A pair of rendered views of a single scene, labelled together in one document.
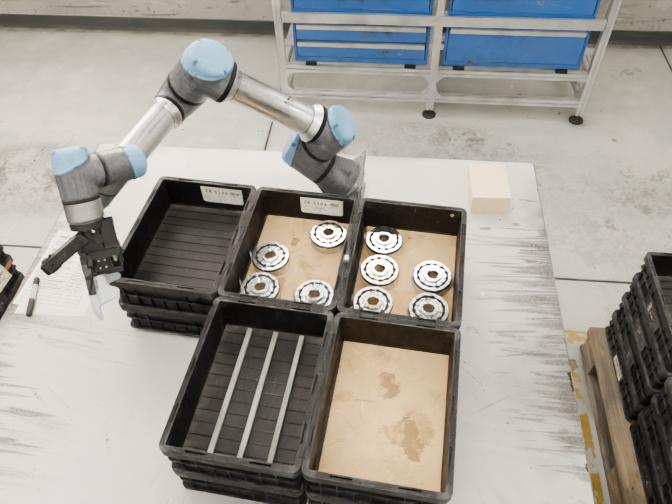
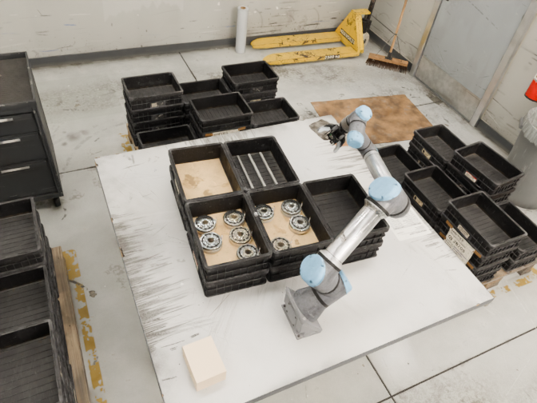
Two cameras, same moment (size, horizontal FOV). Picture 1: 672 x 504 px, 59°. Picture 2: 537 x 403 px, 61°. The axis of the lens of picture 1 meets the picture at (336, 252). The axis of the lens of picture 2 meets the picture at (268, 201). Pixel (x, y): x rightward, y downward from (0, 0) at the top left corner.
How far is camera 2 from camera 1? 2.35 m
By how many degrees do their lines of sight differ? 80
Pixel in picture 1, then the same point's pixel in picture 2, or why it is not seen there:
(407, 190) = (264, 348)
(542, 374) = (137, 250)
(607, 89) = not seen: outside the picture
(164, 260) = (349, 210)
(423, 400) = (191, 193)
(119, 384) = not seen: hidden behind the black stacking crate
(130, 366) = not seen: hidden behind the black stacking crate
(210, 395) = (276, 170)
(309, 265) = (279, 232)
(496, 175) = (200, 367)
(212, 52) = (383, 187)
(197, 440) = (268, 157)
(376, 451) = (202, 173)
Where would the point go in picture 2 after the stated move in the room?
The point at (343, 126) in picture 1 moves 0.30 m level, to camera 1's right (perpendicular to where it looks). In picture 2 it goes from (308, 262) to (242, 293)
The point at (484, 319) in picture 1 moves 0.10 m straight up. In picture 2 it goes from (176, 269) to (175, 255)
